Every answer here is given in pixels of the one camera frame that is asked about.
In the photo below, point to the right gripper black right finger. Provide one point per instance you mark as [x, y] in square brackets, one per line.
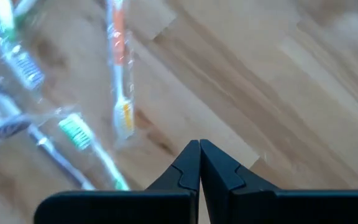
[244, 205]

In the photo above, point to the orange toothbrush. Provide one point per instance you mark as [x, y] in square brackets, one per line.
[119, 46]

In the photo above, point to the green toothbrush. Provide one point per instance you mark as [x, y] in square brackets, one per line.
[75, 130]
[3, 12]

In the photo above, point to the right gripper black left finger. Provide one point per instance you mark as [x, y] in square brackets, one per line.
[154, 205]

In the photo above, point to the purple toothbrush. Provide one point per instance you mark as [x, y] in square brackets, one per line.
[26, 70]
[8, 127]
[51, 152]

